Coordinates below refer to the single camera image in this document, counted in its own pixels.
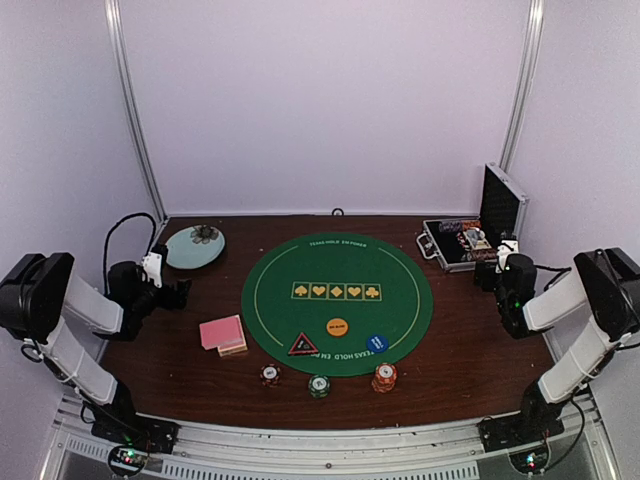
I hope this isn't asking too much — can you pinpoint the blue small blind button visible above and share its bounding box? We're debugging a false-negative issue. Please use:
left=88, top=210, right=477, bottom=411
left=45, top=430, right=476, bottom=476
left=366, top=334, right=390, bottom=354

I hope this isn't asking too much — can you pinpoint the triangular black red dealer button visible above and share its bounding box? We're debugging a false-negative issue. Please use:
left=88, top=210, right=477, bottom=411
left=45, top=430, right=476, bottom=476
left=288, top=332, right=319, bottom=356

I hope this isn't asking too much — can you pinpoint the orange chip stack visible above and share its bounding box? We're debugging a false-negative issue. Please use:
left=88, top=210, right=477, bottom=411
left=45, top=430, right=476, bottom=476
left=371, top=363, right=398, bottom=393

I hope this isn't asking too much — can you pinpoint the orange big blind button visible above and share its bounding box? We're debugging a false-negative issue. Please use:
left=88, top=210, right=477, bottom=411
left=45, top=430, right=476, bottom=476
left=326, top=318, right=349, bottom=337

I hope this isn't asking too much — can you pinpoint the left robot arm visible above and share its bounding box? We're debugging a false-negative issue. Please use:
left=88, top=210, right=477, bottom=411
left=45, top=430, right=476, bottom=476
left=1, top=252, right=192, bottom=406

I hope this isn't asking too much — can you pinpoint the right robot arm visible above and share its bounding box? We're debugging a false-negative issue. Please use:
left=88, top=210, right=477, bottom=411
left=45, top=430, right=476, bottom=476
left=475, top=242, right=639, bottom=442

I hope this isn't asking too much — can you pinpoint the aluminium poker chip case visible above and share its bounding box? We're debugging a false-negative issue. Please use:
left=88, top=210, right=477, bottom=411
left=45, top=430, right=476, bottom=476
left=416, top=163, right=529, bottom=273

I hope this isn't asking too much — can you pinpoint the light blue flower plate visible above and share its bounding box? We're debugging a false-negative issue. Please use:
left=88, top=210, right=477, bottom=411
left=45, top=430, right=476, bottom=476
left=166, top=224, right=226, bottom=270

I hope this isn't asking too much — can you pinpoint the red playing card deck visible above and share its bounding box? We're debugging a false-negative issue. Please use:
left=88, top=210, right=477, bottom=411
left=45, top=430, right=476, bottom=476
left=199, top=315, right=246, bottom=350

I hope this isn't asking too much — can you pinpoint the playing card box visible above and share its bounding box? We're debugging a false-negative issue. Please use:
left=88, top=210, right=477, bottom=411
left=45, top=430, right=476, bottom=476
left=217, top=341, right=248, bottom=357

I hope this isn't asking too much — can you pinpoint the black white chip stack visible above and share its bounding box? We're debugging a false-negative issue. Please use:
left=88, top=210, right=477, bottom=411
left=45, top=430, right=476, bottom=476
left=260, top=364, right=281, bottom=387

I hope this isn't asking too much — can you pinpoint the round green poker mat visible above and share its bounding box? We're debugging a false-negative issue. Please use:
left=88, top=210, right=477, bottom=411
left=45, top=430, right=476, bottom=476
left=241, top=233, right=434, bottom=377

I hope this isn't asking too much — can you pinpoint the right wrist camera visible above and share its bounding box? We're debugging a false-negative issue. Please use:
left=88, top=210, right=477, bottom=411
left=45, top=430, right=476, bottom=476
left=496, top=231, right=519, bottom=273

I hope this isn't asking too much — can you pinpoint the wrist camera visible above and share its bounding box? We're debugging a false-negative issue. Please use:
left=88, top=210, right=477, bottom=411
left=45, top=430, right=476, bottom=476
left=141, top=244, right=168, bottom=289
left=496, top=231, right=519, bottom=273

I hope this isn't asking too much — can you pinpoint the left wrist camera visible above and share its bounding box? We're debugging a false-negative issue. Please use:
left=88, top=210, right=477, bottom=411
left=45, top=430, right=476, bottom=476
left=141, top=244, right=168, bottom=289

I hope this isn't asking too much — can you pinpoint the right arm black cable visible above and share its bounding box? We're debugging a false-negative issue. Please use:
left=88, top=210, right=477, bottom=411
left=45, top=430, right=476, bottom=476
left=535, top=264, right=574, bottom=291

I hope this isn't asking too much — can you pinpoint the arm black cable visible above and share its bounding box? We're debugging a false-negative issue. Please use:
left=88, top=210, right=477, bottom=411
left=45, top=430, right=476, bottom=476
left=535, top=264, right=574, bottom=291
left=102, top=213, right=160, bottom=296

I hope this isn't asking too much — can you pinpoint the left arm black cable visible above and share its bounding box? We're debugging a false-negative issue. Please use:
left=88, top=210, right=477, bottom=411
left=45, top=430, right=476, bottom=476
left=102, top=213, right=160, bottom=296

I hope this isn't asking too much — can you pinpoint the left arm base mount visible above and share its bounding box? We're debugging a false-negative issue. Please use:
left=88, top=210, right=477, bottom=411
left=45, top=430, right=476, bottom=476
left=91, top=417, right=180, bottom=454

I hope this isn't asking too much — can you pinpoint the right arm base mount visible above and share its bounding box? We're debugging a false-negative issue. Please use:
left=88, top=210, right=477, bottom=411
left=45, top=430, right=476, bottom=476
left=477, top=413, right=565, bottom=452

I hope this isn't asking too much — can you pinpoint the left aluminium frame post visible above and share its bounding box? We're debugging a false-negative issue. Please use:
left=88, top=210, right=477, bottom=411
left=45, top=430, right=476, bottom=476
left=104, top=0, right=168, bottom=221

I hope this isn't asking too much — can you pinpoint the aluminium frame post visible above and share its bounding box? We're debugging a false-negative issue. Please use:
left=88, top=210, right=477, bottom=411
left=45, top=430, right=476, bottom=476
left=104, top=0, right=168, bottom=221
left=499, top=0, right=545, bottom=173

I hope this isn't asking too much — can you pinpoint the aluminium front rail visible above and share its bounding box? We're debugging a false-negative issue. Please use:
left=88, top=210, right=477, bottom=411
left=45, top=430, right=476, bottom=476
left=35, top=395, right=623, bottom=479

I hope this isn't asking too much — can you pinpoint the right aluminium frame post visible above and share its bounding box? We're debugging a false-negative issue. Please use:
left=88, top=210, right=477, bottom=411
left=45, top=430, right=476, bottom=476
left=499, top=0, right=545, bottom=173

